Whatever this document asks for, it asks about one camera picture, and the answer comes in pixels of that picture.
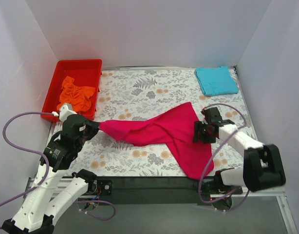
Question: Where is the magenta t shirt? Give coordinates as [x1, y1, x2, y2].
[99, 102, 214, 179]

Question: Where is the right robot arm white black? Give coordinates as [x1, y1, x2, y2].
[193, 107, 286, 194]

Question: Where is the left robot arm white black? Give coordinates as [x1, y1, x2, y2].
[1, 114, 99, 234]

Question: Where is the orange t shirt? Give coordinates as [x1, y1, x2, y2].
[56, 76, 95, 113]

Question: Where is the floral patterned table mat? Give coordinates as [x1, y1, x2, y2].
[42, 69, 258, 177]

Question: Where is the folded cyan t shirt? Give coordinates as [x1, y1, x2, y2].
[195, 66, 239, 97]

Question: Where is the red plastic bin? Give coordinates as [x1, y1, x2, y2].
[42, 59, 102, 120]

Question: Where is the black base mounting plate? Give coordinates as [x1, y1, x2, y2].
[69, 176, 243, 206]

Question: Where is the aluminium frame rail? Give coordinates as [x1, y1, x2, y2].
[14, 176, 299, 234]

